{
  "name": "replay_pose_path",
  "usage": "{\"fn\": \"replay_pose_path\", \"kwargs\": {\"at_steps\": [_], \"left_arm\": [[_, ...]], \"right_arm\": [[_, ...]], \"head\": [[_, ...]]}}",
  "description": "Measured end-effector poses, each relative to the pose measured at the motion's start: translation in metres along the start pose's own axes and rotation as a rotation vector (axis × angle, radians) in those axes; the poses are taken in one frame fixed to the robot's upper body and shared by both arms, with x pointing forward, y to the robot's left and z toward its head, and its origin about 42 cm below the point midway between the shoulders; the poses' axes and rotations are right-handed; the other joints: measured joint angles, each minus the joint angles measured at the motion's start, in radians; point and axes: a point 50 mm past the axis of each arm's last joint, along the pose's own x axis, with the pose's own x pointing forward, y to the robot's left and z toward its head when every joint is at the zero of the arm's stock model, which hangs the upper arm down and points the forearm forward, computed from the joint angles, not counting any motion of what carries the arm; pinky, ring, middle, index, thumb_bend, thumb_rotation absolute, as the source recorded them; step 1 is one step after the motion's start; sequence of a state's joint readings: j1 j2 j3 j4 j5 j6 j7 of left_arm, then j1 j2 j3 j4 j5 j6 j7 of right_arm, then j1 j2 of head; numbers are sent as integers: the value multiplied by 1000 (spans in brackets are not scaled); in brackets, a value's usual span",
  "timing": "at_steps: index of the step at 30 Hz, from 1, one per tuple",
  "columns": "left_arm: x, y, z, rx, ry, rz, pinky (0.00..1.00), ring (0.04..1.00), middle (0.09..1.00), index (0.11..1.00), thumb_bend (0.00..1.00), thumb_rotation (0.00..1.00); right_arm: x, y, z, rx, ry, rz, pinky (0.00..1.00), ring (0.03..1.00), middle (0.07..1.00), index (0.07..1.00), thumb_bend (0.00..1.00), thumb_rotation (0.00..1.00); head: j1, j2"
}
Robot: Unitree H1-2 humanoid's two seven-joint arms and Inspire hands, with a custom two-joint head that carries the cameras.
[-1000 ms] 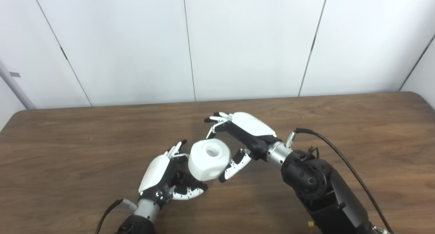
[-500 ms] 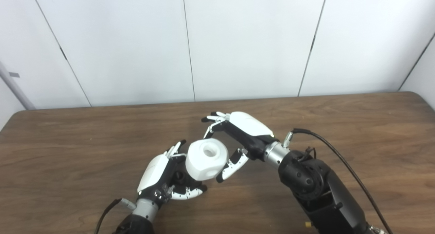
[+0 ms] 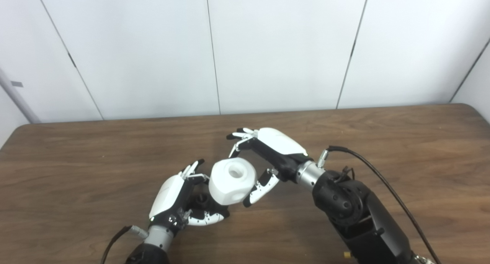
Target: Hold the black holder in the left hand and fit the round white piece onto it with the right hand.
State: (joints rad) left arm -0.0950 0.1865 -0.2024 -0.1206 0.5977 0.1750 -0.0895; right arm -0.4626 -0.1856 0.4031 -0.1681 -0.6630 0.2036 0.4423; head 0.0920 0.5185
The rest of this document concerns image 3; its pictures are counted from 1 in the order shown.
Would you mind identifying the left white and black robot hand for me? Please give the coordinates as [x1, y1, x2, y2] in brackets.
[149, 159, 231, 234]

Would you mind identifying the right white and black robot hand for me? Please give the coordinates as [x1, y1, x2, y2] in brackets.
[226, 127, 309, 208]

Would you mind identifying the black flanged holder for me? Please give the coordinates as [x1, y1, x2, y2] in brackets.
[189, 193, 227, 219]

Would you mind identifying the round white plastic piece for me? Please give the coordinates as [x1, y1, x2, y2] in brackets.
[208, 157, 257, 206]

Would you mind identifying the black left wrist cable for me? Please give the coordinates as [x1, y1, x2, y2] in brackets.
[100, 225, 149, 264]

